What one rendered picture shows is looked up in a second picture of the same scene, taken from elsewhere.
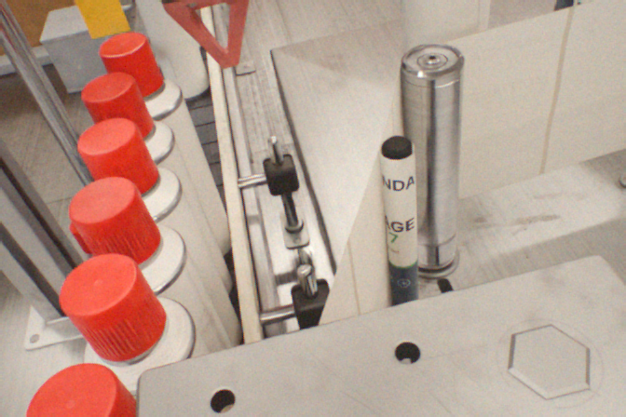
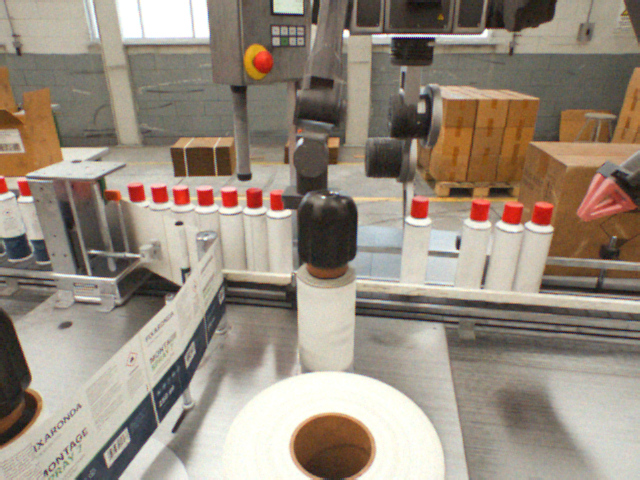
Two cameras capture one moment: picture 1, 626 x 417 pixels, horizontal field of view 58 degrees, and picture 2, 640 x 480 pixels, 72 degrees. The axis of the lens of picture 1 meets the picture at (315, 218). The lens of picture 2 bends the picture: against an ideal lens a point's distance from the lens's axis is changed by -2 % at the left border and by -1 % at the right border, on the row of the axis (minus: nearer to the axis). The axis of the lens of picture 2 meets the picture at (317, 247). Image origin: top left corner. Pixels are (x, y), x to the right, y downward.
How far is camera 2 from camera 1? 0.95 m
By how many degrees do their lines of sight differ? 81
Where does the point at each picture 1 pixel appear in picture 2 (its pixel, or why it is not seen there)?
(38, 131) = (435, 264)
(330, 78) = (385, 337)
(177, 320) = (179, 208)
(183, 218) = (222, 220)
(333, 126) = not seen: hidden behind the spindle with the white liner
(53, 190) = (379, 267)
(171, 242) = (203, 209)
